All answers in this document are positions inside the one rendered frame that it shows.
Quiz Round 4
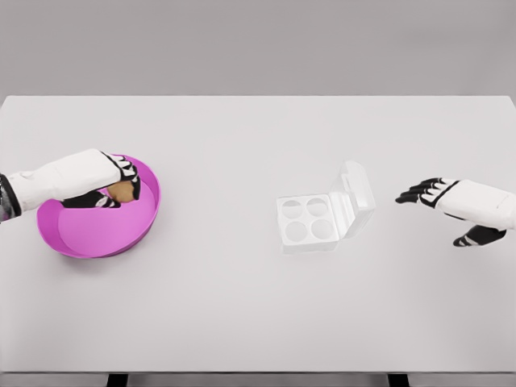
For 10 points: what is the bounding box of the pink round bowl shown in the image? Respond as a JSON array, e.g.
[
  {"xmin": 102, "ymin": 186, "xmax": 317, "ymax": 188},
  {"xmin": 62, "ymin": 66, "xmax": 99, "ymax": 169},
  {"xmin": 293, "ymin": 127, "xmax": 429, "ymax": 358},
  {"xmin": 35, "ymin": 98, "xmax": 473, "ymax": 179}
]
[{"xmin": 36, "ymin": 153, "xmax": 162, "ymax": 260}]

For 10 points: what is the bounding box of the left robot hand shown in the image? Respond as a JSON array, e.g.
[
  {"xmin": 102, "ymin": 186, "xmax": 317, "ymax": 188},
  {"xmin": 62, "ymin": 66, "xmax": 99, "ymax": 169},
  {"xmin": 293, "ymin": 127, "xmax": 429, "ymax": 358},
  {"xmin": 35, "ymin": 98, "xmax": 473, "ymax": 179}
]
[{"xmin": 52, "ymin": 148, "xmax": 142, "ymax": 210}]

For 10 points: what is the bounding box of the white egg box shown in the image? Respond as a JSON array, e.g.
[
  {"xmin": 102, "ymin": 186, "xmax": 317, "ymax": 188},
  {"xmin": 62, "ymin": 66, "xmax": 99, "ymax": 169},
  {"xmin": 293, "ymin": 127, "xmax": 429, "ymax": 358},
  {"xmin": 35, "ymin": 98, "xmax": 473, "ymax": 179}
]
[{"xmin": 276, "ymin": 160, "xmax": 377, "ymax": 256}]

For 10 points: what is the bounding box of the brown egg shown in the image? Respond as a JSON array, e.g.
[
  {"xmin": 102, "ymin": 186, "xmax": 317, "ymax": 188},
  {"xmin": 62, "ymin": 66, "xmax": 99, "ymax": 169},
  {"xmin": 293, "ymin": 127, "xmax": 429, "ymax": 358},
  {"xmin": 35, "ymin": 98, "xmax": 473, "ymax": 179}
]
[{"xmin": 106, "ymin": 181, "xmax": 135, "ymax": 204}]

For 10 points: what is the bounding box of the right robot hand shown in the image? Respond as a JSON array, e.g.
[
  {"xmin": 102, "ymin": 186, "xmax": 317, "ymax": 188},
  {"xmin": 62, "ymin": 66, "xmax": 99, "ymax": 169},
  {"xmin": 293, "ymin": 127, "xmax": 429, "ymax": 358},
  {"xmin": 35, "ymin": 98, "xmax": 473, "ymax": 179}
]
[{"xmin": 394, "ymin": 177, "xmax": 510, "ymax": 248}]

